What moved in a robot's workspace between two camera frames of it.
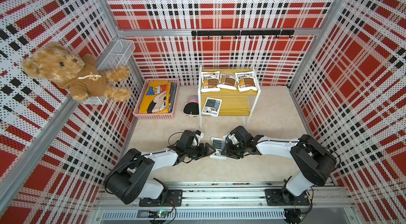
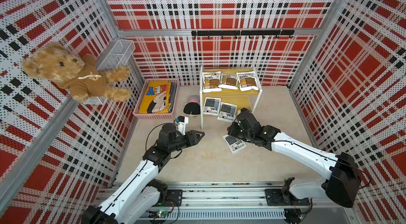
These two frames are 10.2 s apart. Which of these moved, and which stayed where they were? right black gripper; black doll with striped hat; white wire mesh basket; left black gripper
Moved: left black gripper; right black gripper
Stayed: white wire mesh basket; black doll with striped hat
